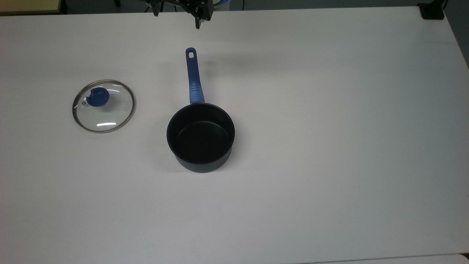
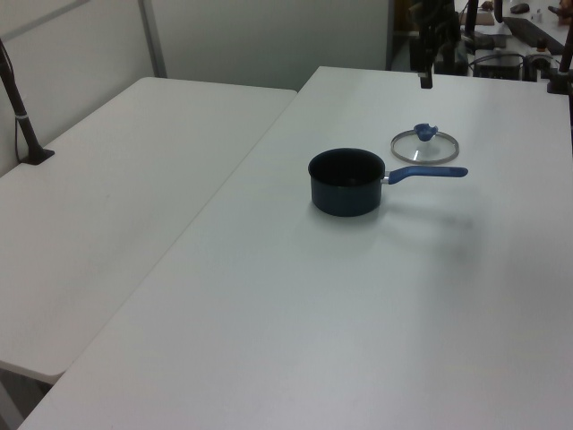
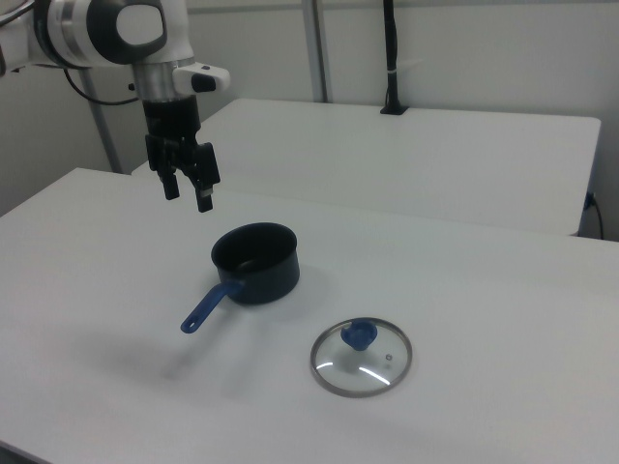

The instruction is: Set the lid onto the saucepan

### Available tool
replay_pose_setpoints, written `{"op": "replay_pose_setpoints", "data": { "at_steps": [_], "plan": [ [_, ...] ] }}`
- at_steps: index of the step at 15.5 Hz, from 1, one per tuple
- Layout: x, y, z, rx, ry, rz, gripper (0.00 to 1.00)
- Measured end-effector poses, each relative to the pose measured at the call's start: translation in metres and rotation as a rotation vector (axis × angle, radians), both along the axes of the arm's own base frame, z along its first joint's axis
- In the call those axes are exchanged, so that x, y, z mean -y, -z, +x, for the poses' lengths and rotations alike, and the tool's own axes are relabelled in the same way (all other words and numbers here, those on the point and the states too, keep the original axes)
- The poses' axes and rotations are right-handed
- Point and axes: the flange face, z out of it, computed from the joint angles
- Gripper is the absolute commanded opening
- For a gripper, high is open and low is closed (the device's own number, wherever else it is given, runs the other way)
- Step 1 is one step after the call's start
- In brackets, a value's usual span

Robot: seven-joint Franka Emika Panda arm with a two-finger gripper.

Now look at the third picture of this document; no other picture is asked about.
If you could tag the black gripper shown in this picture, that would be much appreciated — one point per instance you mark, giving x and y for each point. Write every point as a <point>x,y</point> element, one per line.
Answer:
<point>171,118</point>

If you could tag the glass lid with blue knob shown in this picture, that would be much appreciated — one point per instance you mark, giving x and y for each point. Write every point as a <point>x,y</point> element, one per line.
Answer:
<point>358,336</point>

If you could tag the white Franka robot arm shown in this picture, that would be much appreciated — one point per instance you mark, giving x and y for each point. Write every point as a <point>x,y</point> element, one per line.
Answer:
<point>159,29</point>

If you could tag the white side table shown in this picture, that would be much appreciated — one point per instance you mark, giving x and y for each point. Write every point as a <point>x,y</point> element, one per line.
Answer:
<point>387,159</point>

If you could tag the grey metal partition post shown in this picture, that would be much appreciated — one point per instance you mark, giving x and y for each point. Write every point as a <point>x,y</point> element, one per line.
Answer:
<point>104,130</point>
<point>316,48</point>

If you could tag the black camera pole with white tie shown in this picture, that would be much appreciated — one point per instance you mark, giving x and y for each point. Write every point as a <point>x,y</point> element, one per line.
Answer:
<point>391,48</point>

